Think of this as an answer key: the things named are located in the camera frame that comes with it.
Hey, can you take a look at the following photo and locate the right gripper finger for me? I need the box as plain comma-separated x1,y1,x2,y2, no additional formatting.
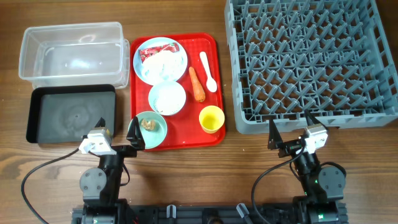
268,119,283,150
304,110,320,126

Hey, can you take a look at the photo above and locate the brown food scrap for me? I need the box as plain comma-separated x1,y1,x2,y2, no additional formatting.
141,119,156,131

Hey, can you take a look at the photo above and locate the mint green bowl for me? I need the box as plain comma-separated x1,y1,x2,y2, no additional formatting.
136,111,168,149

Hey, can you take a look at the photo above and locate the light blue bowl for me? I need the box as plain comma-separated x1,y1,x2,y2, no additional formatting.
148,81,187,116

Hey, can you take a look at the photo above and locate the white rice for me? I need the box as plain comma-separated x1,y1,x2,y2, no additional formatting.
154,89,185,115

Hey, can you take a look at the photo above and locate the yellow plastic cup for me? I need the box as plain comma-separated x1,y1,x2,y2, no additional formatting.
199,105,225,134

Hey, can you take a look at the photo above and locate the orange carrot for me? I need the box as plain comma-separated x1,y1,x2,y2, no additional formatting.
188,67,206,103

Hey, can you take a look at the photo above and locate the large light blue plate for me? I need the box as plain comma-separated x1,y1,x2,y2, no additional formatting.
132,37,188,85

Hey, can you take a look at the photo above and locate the red snack wrapper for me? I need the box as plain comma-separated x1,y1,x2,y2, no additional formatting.
139,42,180,62

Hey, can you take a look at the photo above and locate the white tissue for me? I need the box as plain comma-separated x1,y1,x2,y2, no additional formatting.
142,51,184,85

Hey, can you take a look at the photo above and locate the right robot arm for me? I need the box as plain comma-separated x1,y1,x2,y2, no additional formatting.
268,110,346,223

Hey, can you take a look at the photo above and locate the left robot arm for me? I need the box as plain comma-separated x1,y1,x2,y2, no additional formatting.
72,117,145,224

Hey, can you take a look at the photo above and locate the grey dishwasher rack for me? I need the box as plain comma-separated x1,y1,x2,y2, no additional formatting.
224,0,397,134

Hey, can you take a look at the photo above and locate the black plastic tray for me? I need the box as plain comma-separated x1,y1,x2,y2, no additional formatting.
25,85,116,144

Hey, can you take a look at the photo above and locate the clear plastic bin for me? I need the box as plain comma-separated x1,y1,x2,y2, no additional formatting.
19,22,130,89

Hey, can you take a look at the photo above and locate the red serving tray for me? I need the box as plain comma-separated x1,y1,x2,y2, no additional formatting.
130,33,226,151

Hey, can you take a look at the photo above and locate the white plastic spoon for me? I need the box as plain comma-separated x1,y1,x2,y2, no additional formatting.
200,52,218,93

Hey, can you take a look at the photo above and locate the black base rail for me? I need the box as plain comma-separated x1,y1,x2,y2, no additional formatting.
70,202,348,224

